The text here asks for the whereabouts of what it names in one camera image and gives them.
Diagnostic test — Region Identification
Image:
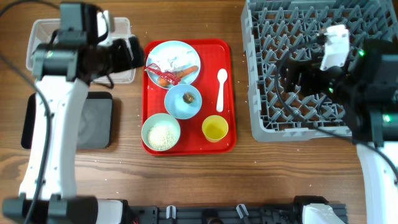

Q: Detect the large light blue plate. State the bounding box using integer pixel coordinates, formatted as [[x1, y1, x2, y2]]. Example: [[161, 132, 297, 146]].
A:
[[144, 40, 201, 90]]

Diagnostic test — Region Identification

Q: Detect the light green bowl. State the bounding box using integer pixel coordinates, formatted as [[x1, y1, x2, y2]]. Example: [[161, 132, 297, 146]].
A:
[[141, 113, 181, 152]]

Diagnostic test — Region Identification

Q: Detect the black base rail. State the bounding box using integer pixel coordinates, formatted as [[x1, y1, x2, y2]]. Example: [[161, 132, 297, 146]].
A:
[[124, 203, 348, 224]]

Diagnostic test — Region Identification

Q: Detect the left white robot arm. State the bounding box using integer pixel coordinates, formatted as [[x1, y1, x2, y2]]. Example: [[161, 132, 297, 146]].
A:
[[2, 2, 145, 223]]

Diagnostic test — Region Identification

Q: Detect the clear plastic bin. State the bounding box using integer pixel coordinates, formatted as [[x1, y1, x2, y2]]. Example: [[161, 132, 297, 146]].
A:
[[25, 17, 136, 84]]

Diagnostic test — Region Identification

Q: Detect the brown food lump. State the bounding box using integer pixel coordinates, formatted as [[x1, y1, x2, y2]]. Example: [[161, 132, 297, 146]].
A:
[[183, 92, 195, 104]]

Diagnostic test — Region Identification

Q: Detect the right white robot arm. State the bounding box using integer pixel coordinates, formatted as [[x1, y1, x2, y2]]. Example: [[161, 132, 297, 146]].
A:
[[275, 39, 397, 223]]

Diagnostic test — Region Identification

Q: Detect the white tissue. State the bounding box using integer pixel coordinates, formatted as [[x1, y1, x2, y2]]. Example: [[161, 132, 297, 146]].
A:
[[149, 48, 196, 72]]

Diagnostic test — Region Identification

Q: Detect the red snack wrapper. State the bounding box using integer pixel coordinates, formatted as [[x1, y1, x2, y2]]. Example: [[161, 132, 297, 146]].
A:
[[144, 63, 181, 87]]

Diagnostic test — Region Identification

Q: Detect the orange carrot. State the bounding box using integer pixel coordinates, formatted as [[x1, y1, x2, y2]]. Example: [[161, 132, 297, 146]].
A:
[[172, 65, 199, 79]]

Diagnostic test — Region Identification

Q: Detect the grey dishwasher rack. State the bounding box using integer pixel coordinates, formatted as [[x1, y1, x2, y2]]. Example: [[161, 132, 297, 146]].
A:
[[241, 0, 397, 142]]

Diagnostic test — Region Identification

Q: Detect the black waste tray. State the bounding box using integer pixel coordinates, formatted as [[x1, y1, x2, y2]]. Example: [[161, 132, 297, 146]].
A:
[[21, 91, 113, 149]]

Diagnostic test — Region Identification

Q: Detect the white plastic spoon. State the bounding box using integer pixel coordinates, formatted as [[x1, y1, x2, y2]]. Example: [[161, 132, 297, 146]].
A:
[[216, 68, 228, 113]]

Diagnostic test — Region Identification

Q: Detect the yellow plastic cup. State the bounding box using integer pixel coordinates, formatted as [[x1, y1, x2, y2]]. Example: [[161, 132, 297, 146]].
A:
[[201, 115, 229, 142]]

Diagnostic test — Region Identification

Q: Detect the light blue bowl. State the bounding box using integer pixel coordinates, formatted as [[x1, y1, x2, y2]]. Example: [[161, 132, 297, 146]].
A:
[[164, 84, 203, 119]]

